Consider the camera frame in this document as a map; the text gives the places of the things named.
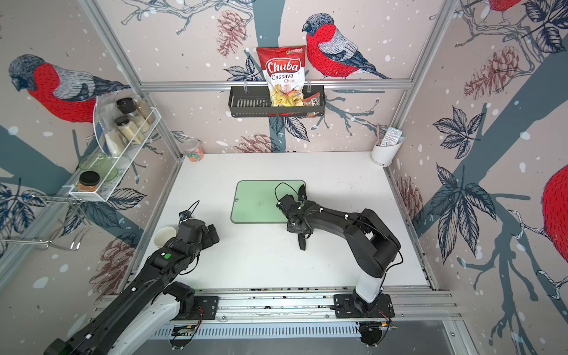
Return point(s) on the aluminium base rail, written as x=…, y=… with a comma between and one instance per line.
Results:
x=410, y=303

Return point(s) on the packet in utensil cup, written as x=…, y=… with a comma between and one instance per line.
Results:
x=391, y=137

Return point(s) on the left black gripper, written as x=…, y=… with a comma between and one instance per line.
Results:
x=209, y=239

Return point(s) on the green cutting board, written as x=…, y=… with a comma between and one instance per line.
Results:
x=255, y=201

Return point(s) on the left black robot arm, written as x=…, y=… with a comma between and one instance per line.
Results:
x=153, y=298

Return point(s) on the clear candy jar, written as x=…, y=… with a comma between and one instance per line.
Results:
x=193, y=150

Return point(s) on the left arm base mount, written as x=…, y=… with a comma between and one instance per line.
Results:
x=198, y=308

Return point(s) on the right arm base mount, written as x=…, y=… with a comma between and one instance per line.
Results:
x=352, y=306

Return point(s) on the short orange spice jar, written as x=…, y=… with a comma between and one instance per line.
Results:
x=88, y=181

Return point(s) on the white utensil cup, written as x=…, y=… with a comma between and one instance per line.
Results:
x=384, y=155

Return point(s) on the green glass bowl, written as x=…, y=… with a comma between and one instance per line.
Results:
x=100, y=163

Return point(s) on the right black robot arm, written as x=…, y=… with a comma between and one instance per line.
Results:
x=371, y=242

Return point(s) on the small dark snack packet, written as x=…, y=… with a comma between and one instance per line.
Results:
x=313, y=101

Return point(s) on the wire wall rack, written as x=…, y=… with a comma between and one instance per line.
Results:
x=62, y=224

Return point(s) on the clear acrylic wall shelf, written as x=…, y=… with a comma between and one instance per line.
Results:
x=112, y=143

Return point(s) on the black kitchen knife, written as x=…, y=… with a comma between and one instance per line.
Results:
x=302, y=197

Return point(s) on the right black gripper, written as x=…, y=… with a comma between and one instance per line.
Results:
x=290, y=229

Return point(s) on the red cassava chips bag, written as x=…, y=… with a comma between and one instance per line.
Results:
x=284, y=71

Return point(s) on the black lid spice jar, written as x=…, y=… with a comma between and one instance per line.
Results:
x=129, y=130
x=128, y=108

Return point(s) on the white paper cup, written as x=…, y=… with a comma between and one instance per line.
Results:
x=162, y=236

